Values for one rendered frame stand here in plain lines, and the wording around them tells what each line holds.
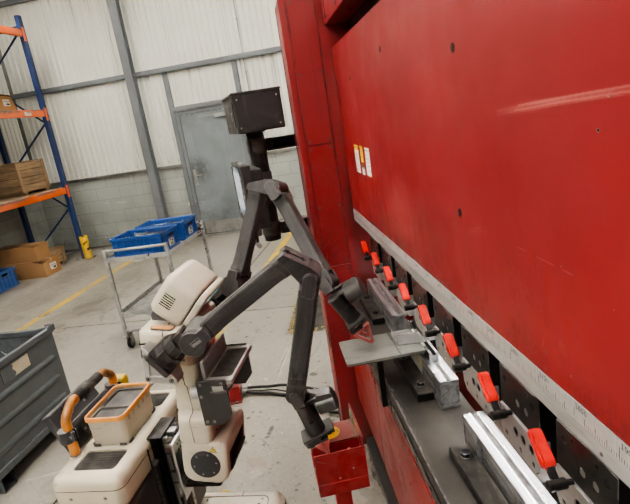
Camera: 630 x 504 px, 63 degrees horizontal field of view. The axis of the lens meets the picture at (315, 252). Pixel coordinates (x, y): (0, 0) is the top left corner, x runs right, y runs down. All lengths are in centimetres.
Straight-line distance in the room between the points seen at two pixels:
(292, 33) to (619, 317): 201
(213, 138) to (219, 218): 138
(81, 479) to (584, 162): 167
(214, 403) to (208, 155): 761
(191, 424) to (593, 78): 152
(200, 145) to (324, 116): 677
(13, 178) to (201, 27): 374
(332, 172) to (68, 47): 807
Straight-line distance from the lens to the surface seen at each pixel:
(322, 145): 247
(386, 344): 181
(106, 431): 198
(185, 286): 162
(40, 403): 380
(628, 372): 75
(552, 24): 78
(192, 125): 916
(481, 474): 140
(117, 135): 977
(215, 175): 911
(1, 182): 925
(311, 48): 248
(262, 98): 260
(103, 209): 1014
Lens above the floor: 180
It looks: 15 degrees down
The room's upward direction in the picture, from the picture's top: 9 degrees counter-clockwise
